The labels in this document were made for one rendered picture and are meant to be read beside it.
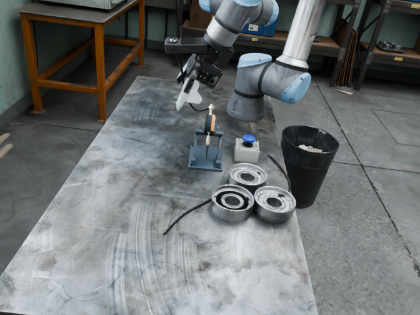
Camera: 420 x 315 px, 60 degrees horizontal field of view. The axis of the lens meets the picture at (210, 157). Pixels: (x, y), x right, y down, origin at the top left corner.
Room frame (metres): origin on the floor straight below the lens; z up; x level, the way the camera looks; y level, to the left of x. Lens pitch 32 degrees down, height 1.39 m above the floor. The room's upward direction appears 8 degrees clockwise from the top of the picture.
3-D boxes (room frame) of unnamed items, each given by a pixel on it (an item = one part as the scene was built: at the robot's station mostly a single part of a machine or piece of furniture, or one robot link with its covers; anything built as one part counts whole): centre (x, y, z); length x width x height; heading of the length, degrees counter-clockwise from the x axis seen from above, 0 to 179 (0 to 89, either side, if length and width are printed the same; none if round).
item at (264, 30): (4.44, -0.28, 0.56); 0.52 x 0.38 x 0.22; 88
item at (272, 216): (0.73, -0.18, 0.82); 0.10 x 0.10 x 0.04
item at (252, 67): (1.32, -0.12, 0.97); 0.13 x 0.12 x 0.14; 56
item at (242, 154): (0.99, -0.11, 0.82); 0.08 x 0.07 x 0.05; 1
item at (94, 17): (3.29, 1.17, 0.39); 1.50 x 0.62 x 0.78; 1
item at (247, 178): (0.83, -0.11, 0.82); 0.10 x 0.10 x 0.04
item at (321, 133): (1.93, -0.57, 0.21); 0.34 x 0.34 x 0.43
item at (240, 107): (1.32, -0.11, 0.85); 0.15 x 0.15 x 0.10
